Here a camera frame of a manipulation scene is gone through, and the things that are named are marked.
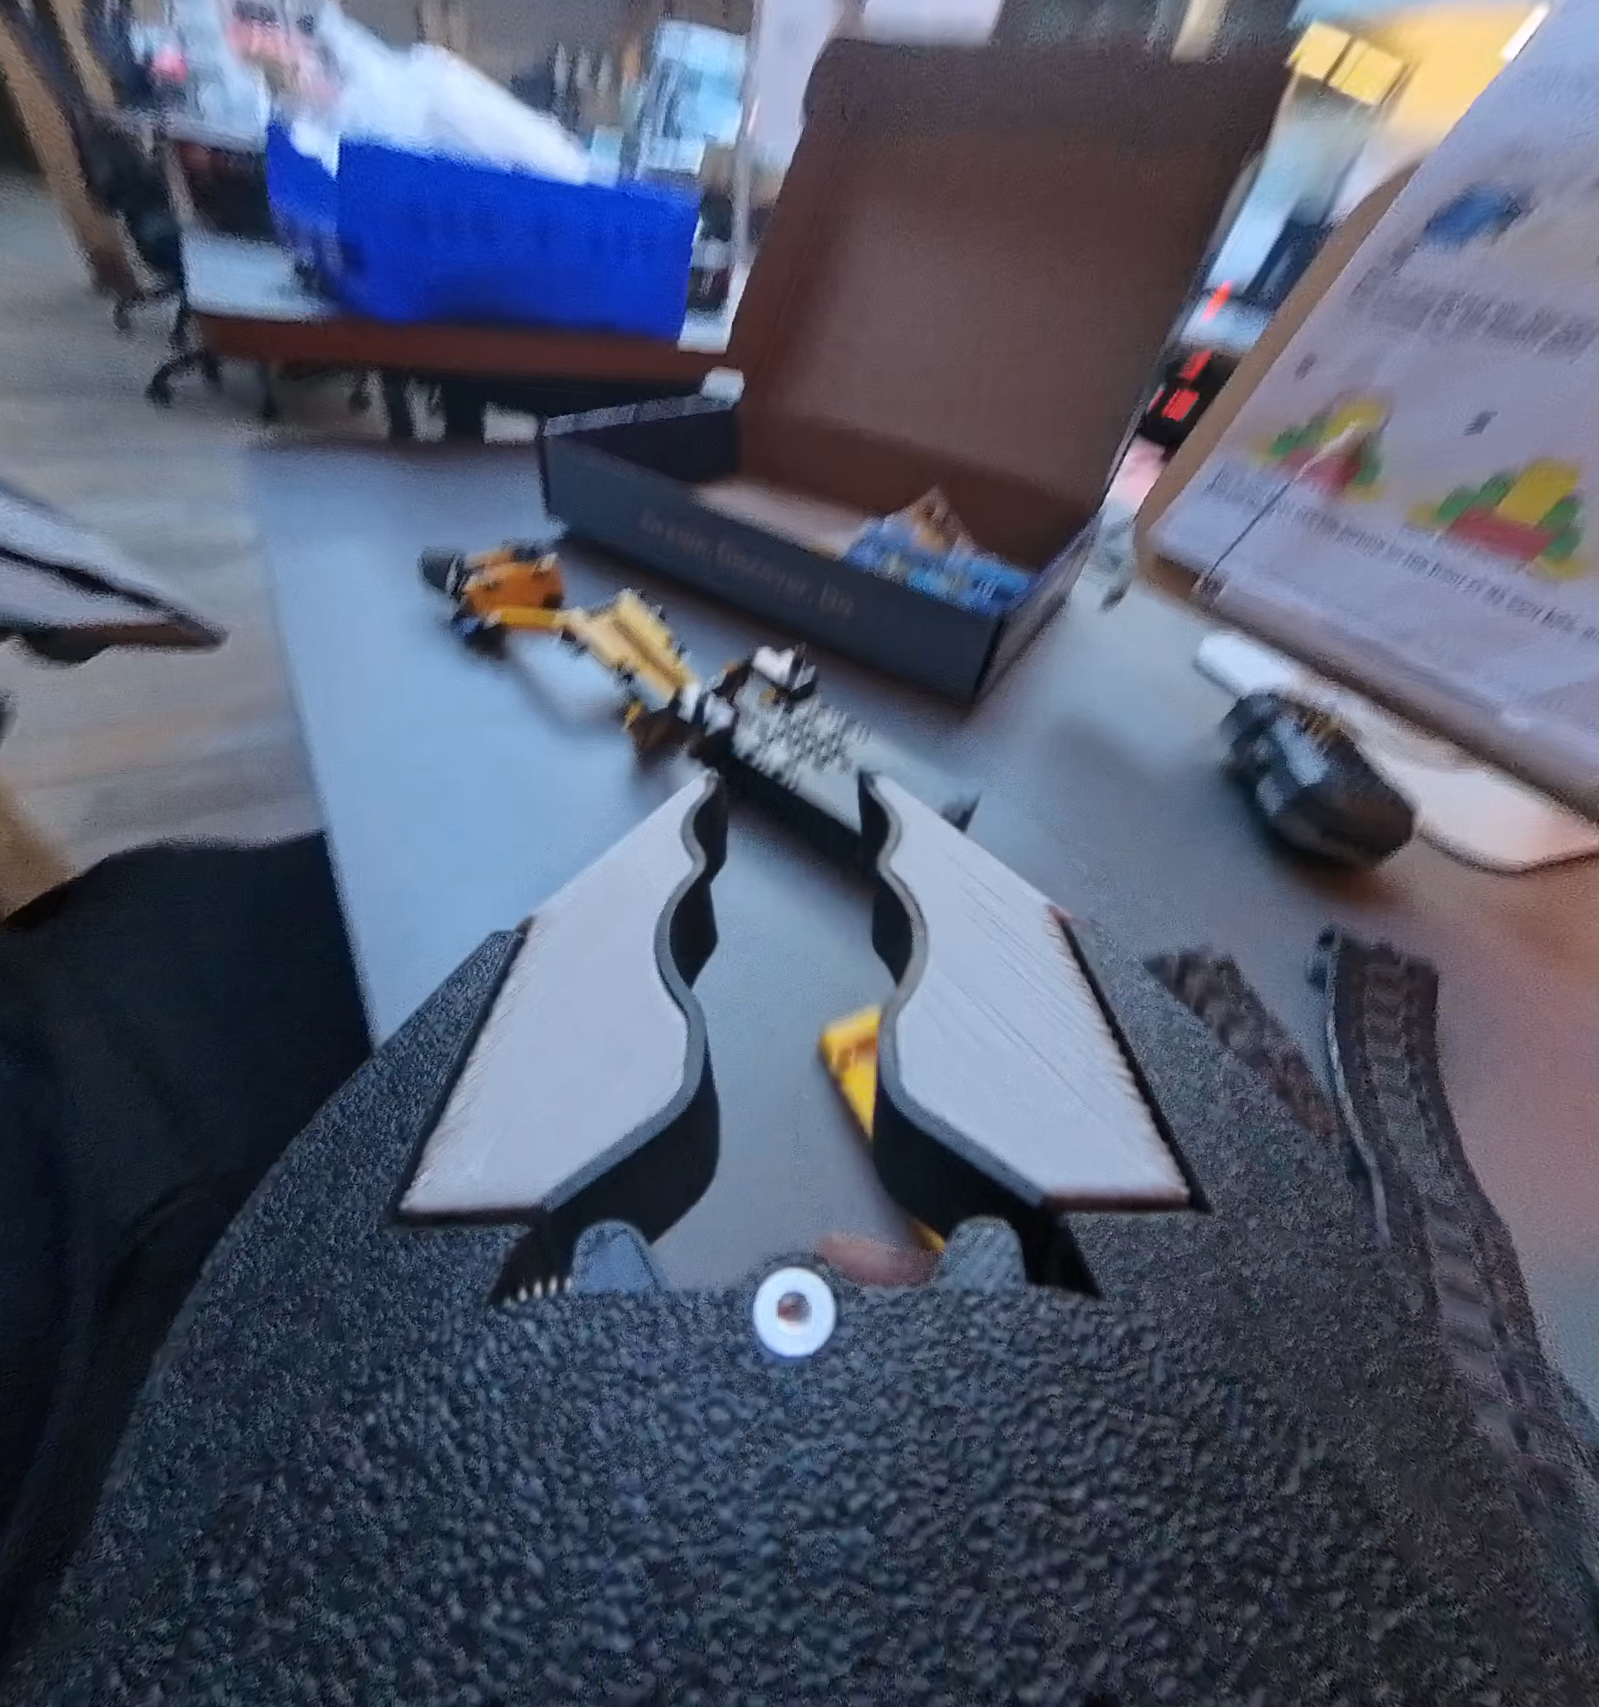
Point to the person's dark clothing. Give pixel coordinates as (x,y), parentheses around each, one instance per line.
(106,1133)

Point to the dark blue cardboard box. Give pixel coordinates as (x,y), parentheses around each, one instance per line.
(986,266)

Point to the white plastic bags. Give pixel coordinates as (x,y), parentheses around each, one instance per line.
(453,107)

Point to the grey toy motor block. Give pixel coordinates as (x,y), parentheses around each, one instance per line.
(1320,787)

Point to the brown table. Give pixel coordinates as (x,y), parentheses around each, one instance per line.
(479,353)

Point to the yellow perforated toy beam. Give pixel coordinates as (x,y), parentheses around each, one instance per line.
(852,1053)

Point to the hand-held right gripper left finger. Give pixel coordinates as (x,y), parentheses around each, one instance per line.
(573,1053)

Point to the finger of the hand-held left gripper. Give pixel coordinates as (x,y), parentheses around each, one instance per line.
(26,527)
(65,601)

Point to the black office chair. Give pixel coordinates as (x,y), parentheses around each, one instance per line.
(146,200)

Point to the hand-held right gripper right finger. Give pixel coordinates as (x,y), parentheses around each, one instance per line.
(1026,1053)

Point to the blue printed booklet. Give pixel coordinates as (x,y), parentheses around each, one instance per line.
(934,560)

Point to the blue plastic crate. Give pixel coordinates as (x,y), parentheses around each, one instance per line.
(507,253)

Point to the printed instruction sheet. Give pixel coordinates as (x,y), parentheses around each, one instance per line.
(1479,399)

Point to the white flat pad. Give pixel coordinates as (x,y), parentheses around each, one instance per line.
(1507,813)

